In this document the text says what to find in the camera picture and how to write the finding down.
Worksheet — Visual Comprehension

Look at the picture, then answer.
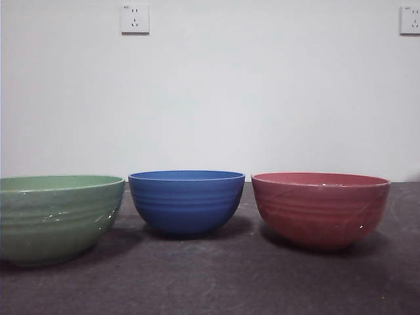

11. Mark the blue ribbed bowl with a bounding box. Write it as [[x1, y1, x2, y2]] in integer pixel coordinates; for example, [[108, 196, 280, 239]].
[[127, 169, 247, 238]]

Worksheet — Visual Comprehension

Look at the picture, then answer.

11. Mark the white wall socket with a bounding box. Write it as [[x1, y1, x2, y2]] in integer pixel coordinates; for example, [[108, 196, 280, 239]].
[[399, 5, 420, 36], [121, 4, 150, 35]]

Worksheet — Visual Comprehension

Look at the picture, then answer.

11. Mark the red ribbed bowl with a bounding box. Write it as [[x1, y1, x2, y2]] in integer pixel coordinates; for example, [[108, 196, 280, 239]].
[[250, 171, 392, 253]]

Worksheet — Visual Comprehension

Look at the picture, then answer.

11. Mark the green ribbed bowl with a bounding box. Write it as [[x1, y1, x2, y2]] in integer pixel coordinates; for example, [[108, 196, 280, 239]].
[[0, 175, 127, 267]]

